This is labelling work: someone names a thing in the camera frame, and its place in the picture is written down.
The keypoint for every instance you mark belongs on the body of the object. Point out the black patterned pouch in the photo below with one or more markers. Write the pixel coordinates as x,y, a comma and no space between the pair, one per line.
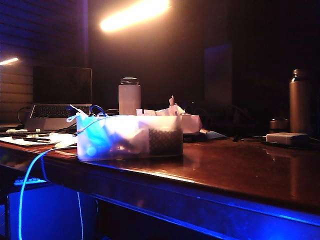
165,141

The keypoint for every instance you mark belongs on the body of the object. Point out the small metal cup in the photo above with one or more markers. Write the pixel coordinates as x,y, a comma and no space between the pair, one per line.
279,125

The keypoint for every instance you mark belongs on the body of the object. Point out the black and silver pen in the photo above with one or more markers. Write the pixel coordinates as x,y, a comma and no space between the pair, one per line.
37,140

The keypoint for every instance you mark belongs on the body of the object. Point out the cabinet under desk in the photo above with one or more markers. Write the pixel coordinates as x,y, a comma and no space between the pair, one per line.
50,212

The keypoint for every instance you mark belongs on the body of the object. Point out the white notepad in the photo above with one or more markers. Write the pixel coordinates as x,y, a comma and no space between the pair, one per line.
30,141

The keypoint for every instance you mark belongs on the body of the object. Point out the white insulated bottle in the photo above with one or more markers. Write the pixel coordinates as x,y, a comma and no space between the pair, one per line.
129,97

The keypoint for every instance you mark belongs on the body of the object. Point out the grey laptop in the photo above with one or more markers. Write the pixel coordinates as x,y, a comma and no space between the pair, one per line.
62,100

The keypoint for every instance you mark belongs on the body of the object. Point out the translucent plastic storage box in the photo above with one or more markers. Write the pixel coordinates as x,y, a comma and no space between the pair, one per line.
130,140

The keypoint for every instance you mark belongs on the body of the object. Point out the white power adapter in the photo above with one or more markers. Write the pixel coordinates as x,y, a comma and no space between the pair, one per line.
287,138

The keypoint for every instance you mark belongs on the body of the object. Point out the steel water bottle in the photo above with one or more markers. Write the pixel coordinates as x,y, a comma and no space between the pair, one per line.
299,105

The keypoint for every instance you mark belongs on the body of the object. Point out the black keyboard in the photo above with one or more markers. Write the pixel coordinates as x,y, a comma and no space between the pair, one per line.
66,130

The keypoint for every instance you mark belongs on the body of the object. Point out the dark upright panel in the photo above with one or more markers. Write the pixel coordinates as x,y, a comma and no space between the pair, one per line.
218,75

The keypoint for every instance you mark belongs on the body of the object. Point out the flat blue book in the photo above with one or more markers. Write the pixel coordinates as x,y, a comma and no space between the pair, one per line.
215,135

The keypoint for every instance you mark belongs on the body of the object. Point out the crumpled white paper slips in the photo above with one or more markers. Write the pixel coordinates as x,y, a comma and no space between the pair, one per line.
162,111

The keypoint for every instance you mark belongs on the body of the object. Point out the small light strip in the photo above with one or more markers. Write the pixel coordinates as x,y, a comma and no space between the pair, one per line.
8,60

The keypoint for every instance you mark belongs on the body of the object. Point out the lit keyboard under desk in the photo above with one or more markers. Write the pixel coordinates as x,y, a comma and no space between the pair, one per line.
28,180

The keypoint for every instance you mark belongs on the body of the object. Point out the bright tube lamp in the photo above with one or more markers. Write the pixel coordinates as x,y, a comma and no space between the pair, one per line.
135,15

